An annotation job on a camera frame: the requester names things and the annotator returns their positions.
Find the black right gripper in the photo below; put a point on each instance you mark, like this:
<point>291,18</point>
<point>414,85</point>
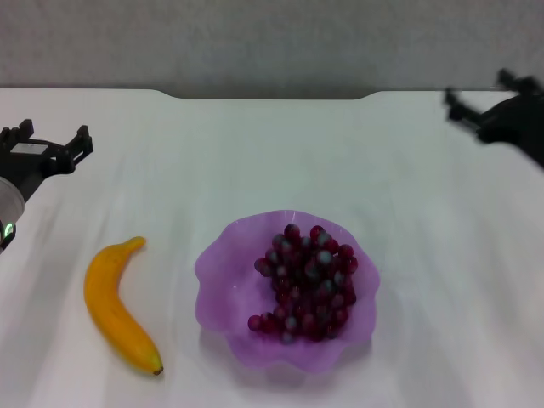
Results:
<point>516,123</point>

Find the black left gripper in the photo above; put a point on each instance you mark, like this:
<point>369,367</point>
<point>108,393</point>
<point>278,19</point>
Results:
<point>25,170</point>

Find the purple wavy plastic bowl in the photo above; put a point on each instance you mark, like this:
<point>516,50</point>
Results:
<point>225,297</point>

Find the yellow plastic banana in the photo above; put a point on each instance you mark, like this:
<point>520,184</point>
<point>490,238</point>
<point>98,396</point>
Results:
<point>111,297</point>

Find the dark red grape bunch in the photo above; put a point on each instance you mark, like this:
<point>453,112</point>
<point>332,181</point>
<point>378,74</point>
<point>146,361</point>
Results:
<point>310,285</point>

